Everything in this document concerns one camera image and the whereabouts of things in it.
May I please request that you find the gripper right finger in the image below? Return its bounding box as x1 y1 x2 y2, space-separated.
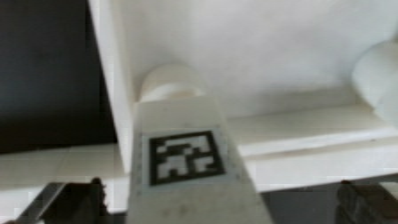
334 181 398 224

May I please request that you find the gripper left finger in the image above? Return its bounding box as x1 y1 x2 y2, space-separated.
14 177 109 224

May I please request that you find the white table leg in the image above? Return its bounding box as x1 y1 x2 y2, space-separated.
126 64 274 224

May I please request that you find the white square table top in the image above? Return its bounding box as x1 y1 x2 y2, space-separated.
87 0 398 174

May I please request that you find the white U-shaped obstacle fence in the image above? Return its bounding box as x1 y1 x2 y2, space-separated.
0 138 398 224

